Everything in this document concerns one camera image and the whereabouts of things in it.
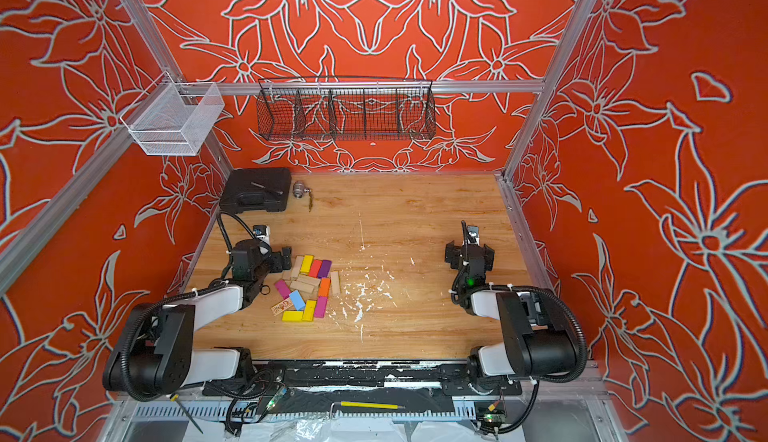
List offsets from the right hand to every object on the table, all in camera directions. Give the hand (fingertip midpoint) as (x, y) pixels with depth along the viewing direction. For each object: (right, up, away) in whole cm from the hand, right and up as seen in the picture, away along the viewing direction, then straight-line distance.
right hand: (470, 241), depth 91 cm
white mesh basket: (-93, +39, +1) cm, 101 cm away
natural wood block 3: (-54, -8, +1) cm, 55 cm away
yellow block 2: (-49, -19, -7) cm, 53 cm away
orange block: (-45, -14, -3) cm, 47 cm away
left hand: (-62, -2, +2) cm, 62 cm away
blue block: (-52, -17, -5) cm, 55 cm away
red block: (-49, -9, +2) cm, 50 cm away
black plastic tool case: (-74, +16, +15) cm, 77 cm away
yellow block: (-52, -8, +1) cm, 52 cm away
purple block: (-46, -9, +1) cm, 47 cm away
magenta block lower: (-46, -18, -6) cm, 49 cm away
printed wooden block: (-57, -18, -7) cm, 60 cm away
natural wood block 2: (-52, -13, -3) cm, 54 cm away
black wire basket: (-40, +44, +7) cm, 59 cm away
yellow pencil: (-31, -37, -21) cm, 52 cm away
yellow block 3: (-53, -20, -8) cm, 58 cm away
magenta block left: (-58, -14, -3) cm, 59 cm away
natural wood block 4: (-50, -12, -1) cm, 52 cm away
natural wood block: (-42, -13, -2) cm, 44 cm away
